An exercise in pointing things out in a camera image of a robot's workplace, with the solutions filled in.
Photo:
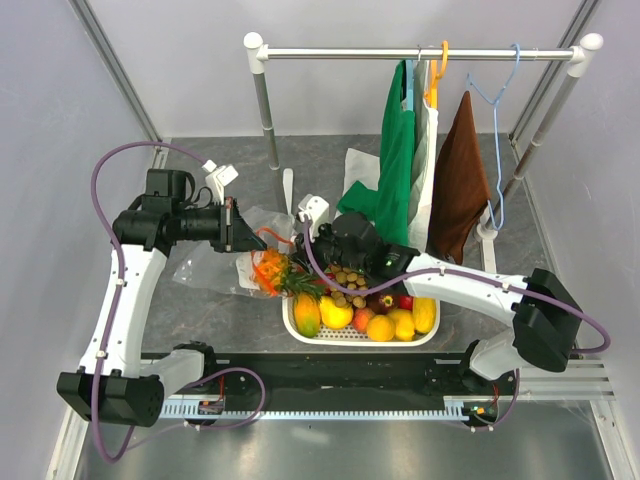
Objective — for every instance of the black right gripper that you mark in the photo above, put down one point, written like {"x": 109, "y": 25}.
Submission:
{"x": 323, "y": 230}

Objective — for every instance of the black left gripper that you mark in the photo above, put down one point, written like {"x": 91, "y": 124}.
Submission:
{"x": 235, "y": 234}

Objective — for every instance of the orange toy pineapple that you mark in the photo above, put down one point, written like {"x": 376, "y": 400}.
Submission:
{"x": 276, "y": 275}

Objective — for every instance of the clear zip bag orange zipper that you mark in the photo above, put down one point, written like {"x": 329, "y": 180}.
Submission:
{"x": 231, "y": 273}

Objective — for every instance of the orange fruit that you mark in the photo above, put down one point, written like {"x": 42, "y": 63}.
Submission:
{"x": 381, "y": 328}

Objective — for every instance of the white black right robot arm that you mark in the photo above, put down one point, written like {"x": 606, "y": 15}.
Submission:
{"x": 542, "y": 317}

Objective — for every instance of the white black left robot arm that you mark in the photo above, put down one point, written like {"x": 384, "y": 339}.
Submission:
{"x": 111, "y": 384}

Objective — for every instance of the brown longan bunch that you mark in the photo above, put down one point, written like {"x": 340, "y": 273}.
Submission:
{"x": 351, "y": 280}

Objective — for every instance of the green yellow mango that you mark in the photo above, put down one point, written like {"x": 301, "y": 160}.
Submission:
{"x": 306, "y": 314}

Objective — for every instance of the yellow pear fruit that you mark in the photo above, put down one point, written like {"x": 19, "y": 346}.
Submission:
{"x": 333, "y": 316}

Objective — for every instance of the green shirt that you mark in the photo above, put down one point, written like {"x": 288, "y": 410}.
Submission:
{"x": 387, "y": 207}

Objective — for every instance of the peach fruit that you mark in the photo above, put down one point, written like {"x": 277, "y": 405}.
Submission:
{"x": 361, "y": 319}

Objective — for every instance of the white plastic fruit basket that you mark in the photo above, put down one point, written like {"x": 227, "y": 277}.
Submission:
{"x": 348, "y": 336}

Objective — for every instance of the red bell pepper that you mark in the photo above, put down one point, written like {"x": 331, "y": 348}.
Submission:
{"x": 405, "y": 302}

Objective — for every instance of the brown towel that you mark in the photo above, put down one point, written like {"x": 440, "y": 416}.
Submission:
{"x": 461, "y": 192}

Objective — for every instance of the silver white clothes rack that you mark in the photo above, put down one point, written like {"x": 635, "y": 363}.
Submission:
{"x": 578, "y": 58}

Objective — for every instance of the orange plastic hanger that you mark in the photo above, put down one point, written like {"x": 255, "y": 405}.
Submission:
{"x": 437, "y": 70}

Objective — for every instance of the light blue hanger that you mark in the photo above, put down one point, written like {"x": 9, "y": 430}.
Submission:
{"x": 408, "y": 100}

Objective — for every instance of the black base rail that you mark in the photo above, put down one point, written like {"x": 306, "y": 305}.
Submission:
{"x": 363, "y": 381}

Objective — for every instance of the white cable duct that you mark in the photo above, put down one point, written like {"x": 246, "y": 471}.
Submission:
{"x": 196, "y": 409}

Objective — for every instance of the blue wire hanger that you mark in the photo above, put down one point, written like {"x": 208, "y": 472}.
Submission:
{"x": 497, "y": 220}

